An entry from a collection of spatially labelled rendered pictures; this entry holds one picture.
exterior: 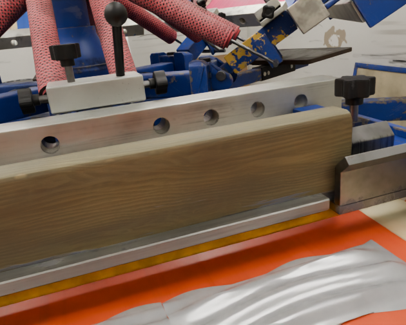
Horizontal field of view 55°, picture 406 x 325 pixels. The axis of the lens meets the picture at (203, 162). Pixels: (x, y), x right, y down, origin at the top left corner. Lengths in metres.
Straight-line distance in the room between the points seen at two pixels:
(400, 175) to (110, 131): 0.32
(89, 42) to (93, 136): 0.58
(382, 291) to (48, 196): 0.23
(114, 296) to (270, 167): 0.15
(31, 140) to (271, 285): 0.33
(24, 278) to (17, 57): 4.17
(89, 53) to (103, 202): 0.79
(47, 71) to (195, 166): 0.49
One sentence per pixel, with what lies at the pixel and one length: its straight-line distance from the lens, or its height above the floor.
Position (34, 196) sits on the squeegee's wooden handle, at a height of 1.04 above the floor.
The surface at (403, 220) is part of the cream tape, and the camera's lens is 0.40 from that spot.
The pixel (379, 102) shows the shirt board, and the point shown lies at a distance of 1.00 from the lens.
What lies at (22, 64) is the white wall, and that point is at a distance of 4.42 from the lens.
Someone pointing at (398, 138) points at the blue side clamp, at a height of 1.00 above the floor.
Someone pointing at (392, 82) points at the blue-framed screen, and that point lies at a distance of 2.90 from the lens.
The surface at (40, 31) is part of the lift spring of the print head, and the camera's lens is 0.82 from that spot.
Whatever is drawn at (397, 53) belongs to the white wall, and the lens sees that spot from 2.94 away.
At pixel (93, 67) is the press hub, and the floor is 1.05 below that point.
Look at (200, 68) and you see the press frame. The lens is 0.93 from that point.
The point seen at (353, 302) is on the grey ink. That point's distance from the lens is 0.28.
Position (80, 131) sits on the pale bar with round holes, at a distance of 0.50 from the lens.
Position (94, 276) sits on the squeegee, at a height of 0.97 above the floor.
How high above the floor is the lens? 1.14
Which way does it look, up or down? 20 degrees down
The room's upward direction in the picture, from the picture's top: 6 degrees counter-clockwise
